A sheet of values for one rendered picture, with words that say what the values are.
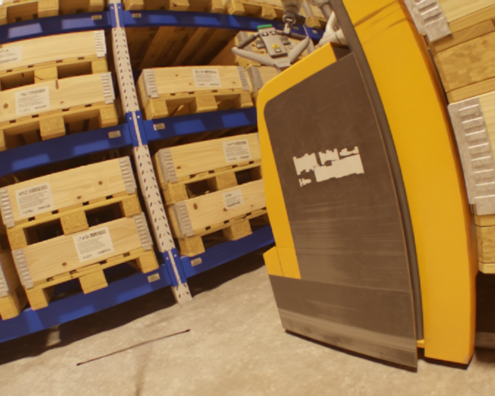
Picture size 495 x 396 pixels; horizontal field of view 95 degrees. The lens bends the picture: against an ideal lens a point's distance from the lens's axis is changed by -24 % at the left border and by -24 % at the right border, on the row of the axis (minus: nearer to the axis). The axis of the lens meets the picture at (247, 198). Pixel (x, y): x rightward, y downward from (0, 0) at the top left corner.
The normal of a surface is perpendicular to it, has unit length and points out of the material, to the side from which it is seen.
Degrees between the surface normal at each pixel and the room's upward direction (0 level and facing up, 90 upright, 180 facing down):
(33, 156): 90
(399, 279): 90
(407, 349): 90
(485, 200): 90
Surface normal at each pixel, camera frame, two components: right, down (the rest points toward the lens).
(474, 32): -0.80, 0.25
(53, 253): 0.54, -0.11
